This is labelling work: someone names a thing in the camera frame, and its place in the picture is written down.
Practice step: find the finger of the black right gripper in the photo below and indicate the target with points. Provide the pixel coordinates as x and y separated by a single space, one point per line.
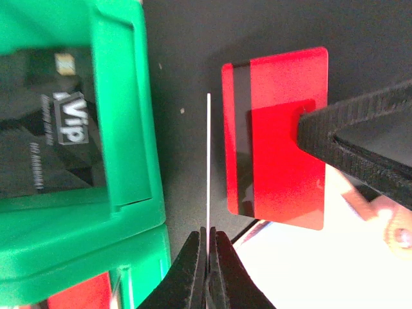
367 137

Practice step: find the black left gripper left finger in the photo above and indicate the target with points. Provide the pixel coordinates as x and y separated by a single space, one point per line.
184 284

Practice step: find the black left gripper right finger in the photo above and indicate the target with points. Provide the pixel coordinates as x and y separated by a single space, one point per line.
228 283

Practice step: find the tan leather card holder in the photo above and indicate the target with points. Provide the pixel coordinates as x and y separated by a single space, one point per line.
361 258

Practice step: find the red white card stack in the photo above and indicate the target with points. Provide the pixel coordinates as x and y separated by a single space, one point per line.
92 293

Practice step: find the black vip card stack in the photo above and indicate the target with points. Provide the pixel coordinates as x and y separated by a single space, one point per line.
50 140

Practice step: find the middle green plastic bin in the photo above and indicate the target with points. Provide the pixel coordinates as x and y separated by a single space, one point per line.
115 33

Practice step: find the green plastic bin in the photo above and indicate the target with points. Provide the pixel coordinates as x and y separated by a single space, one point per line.
53 266
115 33

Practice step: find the left green plastic bin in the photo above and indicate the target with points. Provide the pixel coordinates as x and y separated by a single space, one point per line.
53 266

